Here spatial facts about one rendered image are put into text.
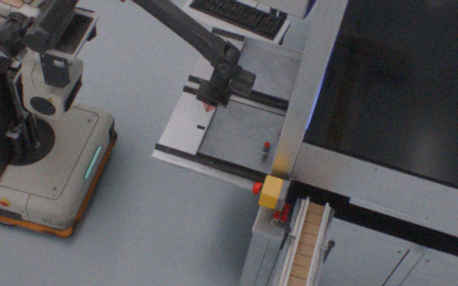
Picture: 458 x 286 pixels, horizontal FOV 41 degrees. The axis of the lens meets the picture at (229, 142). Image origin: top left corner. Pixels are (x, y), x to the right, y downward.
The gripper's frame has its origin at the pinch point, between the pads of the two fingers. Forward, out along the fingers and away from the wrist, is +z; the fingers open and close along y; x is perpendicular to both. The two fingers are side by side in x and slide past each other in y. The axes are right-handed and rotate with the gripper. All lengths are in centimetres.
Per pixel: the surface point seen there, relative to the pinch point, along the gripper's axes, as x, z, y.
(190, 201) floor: 28, 107, 9
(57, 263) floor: -22, 115, -36
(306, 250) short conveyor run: -31, 7, 44
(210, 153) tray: -3.1, 18.2, 6.5
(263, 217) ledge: -21.1, 14.2, 29.8
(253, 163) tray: -1.6, 15.6, 21.6
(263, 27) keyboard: 72, 24, 9
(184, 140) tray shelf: -0.4, 20.2, -3.4
